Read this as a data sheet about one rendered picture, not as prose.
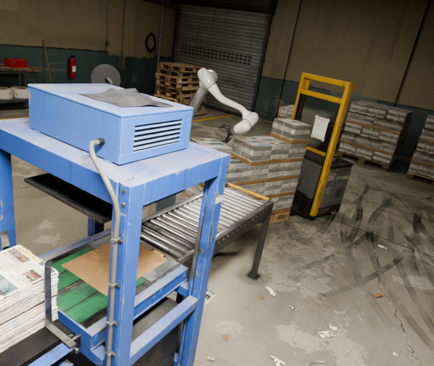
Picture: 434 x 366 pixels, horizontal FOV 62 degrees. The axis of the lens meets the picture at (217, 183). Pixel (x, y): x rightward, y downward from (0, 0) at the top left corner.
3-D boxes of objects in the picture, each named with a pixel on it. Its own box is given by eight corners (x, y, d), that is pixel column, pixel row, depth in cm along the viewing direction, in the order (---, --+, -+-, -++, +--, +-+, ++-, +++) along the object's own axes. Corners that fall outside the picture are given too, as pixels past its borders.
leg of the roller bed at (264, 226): (252, 273, 354) (265, 211, 329) (257, 275, 351) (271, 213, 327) (249, 275, 349) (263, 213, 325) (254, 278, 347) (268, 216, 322)
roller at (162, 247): (133, 232, 248) (133, 226, 246) (186, 260, 226) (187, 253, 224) (128, 234, 244) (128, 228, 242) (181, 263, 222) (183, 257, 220)
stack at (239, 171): (181, 224, 423) (189, 157, 393) (254, 210, 492) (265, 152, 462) (198, 240, 395) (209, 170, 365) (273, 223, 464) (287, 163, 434)
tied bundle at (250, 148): (229, 155, 426) (232, 136, 417) (247, 154, 443) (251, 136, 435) (250, 166, 399) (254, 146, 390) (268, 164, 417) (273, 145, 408)
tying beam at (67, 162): (100, 126, 224) (101, 110, 220) (227, 173, 181) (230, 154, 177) (-15, 141, 169) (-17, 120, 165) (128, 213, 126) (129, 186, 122)
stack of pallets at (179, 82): (177, 105, 1136) (181, 62, 1089) (202, 112, 1098) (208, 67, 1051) (150, 108, 1024) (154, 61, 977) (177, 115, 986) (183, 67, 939)
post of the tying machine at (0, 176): (17, 357, 229) (0, 119, 172) (25, 365, 225) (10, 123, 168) (2, 366, 221) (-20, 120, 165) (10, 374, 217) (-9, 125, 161)
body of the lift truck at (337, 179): (280, 199, 543) (292, 149, 514) (303, 194, 575) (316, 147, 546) (316, 220, 493) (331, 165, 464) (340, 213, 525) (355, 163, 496)
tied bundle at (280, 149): (248, 153, 444) (252, 136, 436) (265, 152, 461) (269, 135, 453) (268, 164, 416) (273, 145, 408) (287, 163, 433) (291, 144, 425)
